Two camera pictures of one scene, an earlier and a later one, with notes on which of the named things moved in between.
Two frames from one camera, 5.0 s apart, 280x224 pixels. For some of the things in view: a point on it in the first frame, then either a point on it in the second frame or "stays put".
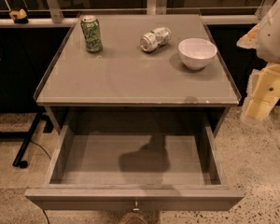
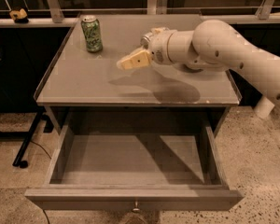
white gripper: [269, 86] -> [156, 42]
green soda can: [92, 35] stays put
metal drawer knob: [136, 208] stays put
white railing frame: [156, 5] stays put
